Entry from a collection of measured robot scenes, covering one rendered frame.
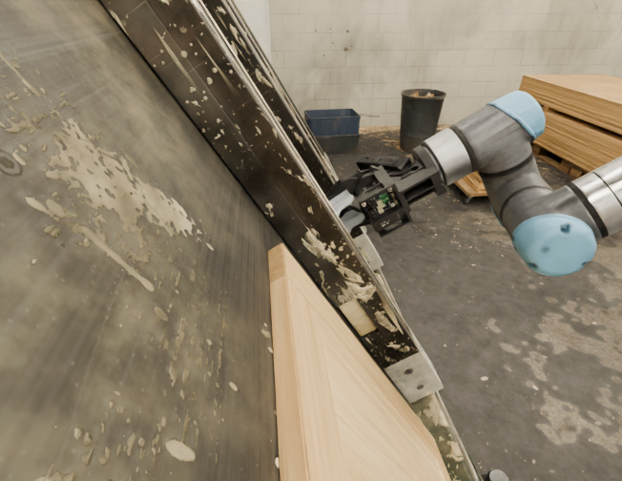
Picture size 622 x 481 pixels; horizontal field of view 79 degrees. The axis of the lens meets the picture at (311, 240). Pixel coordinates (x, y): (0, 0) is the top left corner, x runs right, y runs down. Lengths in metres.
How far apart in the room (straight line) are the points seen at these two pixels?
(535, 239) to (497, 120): 0.18
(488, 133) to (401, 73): 5.09
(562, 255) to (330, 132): 4.11
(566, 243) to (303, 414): 0.36
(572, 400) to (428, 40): 4.58
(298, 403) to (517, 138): 0.46
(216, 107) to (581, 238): 0.42
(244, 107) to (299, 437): 0.31
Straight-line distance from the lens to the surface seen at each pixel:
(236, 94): 0.42
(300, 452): 0.25
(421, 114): 4.63
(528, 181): 0.60
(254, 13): 3.95
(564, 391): 2.22
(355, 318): 0.60
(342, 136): 4.56
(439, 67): 5.82
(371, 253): 1.02
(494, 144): 0.58
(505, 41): 6.15
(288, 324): 0.31
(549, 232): 0.49
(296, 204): 0.47
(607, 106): 4.49
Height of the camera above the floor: 1.53
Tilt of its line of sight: 32 degrees down
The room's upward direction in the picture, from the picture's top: straight up
